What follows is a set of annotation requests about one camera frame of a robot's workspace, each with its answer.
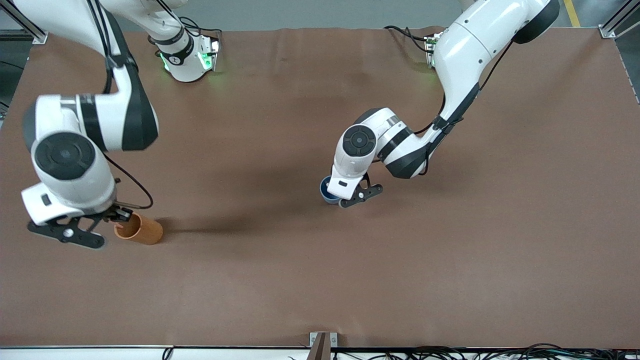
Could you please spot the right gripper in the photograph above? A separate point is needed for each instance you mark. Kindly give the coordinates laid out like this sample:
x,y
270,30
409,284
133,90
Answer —
x,y
111,214

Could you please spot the blue cup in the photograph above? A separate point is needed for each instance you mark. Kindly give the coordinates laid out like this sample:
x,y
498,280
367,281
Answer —
x,y
326,196

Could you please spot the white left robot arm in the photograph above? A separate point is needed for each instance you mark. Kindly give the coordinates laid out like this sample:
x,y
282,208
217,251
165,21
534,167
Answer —
x,y
470,45

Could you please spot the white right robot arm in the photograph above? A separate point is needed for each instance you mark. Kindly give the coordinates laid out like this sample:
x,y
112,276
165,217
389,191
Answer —
x,y
65,155

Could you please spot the orange cylindrical cup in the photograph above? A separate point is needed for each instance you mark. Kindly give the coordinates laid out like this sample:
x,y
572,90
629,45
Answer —
x,y
147,233

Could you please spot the brown table mat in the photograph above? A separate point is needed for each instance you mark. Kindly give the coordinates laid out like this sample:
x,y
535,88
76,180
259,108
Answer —
x,y
320,275

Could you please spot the white table edge rail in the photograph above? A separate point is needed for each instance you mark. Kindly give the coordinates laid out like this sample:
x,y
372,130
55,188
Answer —
x,y
85,353

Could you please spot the silver bracket with post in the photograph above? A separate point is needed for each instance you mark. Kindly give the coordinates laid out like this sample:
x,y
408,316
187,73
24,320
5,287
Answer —
x,y
323,342

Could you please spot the aluminium frame profile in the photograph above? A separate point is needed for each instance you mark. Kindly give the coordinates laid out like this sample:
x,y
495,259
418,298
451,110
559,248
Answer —
x,y
27,25
617,20

